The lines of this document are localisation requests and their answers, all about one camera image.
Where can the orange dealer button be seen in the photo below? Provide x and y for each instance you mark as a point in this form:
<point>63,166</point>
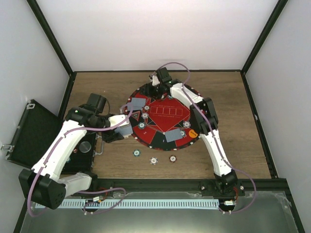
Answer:
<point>192,133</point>

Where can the orange blue 10 chip stack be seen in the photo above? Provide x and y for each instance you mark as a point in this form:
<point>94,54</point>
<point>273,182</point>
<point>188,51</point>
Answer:
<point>153,160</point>

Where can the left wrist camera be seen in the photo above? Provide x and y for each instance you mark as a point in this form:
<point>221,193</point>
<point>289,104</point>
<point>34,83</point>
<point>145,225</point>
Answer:
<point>96,103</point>

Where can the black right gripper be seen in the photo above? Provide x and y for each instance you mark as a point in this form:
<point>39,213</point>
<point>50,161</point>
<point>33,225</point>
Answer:
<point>149,91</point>

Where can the dealt card seat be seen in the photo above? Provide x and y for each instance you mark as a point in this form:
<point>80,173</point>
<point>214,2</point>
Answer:
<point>173,135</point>
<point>138,103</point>

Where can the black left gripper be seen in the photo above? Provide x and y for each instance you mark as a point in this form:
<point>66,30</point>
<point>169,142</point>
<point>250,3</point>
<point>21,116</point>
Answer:
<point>111,137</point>

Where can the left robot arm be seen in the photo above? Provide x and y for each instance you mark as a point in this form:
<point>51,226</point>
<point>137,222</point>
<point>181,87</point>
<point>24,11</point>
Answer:
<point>42,184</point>

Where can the blue backed card deck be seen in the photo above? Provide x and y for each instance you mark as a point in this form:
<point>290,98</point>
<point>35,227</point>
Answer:
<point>125,130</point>

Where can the round red black poker mat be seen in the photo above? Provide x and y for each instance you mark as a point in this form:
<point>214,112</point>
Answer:
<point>164,115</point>

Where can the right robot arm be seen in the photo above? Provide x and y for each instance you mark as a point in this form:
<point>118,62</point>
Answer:
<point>204,121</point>

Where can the light blue slotted cable duct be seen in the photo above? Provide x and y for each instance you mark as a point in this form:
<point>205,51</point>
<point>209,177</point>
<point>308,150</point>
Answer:
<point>205,204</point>

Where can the black enclosure frame post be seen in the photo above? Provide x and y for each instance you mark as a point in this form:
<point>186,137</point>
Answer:
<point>34,6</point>

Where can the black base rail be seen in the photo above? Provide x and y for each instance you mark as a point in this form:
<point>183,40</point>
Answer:
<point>206,187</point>

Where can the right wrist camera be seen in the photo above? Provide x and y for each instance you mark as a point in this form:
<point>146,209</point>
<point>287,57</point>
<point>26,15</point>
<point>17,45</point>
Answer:
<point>163,75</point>

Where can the black poker set case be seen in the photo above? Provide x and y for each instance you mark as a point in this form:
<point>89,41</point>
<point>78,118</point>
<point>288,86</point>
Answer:
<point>37,129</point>

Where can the dealt card bottom seat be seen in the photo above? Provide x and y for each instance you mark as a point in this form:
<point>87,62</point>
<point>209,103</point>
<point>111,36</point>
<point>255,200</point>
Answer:
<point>173,135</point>

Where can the red 100 chip stack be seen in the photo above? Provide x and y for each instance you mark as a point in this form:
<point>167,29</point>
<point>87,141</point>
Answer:
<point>172,159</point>

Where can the round grey metal disc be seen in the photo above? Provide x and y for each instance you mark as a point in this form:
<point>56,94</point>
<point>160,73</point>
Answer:
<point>85,147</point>

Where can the green blue 50 chip stack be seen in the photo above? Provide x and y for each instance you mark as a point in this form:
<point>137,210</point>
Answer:
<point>136,153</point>

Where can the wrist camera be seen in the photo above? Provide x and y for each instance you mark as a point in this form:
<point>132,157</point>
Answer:
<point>96,103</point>
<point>163,75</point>

